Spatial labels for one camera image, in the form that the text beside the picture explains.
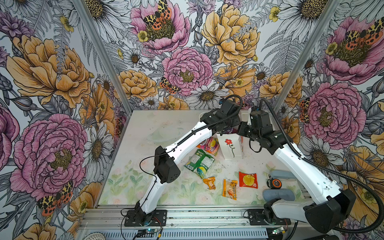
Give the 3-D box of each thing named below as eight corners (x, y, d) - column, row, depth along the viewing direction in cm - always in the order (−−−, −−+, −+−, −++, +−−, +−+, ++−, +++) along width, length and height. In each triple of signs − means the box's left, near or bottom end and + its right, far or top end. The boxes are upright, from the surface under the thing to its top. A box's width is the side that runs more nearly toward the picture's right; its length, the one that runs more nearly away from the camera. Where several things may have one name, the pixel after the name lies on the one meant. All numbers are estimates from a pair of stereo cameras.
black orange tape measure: (264, 184, 87) (266, 181, 84) (268, 176, 90) (270, 174, 87) (276, 192, 84) (279, 190, 81) (280, 184, 87) (283, 182, 84)
